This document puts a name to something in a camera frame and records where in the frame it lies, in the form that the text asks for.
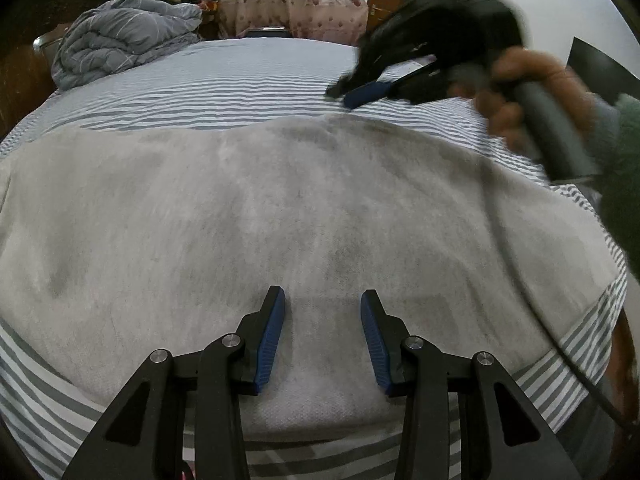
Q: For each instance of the grey plush towel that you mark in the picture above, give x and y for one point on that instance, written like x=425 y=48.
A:
x=250 y=210

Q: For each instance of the person's right hand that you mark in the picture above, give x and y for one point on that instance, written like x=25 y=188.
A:
x=550 y=67

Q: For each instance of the black box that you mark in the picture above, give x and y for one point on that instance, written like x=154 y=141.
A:
x=265 y=32

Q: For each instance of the black flat television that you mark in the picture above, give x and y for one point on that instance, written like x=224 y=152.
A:
x=595 y=62

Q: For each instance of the person's right forearm green sleeve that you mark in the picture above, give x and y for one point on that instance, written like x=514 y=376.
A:
x=625 y=170

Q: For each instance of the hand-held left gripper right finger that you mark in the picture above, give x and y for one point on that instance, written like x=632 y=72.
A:
x=375 y=340

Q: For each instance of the bed with striped sheet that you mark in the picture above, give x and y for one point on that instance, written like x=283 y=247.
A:
x=250 y=75

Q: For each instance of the cluttered small table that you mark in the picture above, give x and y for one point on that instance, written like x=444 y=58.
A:
x=210 y=7

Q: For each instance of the dark carved wooden headboard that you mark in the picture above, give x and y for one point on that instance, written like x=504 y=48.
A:
x=25 y=70

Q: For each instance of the folded grey checked duvet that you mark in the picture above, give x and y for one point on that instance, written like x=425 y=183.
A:
x=115 y=35

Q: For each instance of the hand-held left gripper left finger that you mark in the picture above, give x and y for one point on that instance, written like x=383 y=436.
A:
x=270 y=340

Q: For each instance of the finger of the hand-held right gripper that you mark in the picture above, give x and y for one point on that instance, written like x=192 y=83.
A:
x=350 y=80
x=370 y=92

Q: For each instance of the person's grey-blue clothing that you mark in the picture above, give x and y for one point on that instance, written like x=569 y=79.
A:
x=590 y=440

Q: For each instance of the sheer patterned pink curtain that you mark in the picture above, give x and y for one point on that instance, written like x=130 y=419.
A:
x=300 y=0

